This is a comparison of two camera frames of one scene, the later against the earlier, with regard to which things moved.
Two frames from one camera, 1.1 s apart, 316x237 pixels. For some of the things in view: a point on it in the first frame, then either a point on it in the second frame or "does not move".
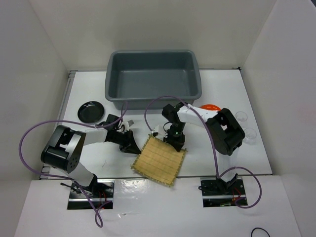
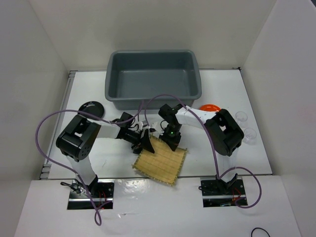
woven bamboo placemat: x=159 y=160 does not move
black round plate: x=91 y=112 does not move
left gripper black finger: x=128 y=144 -> x=146 y=143
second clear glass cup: x=251 y=135 does not move
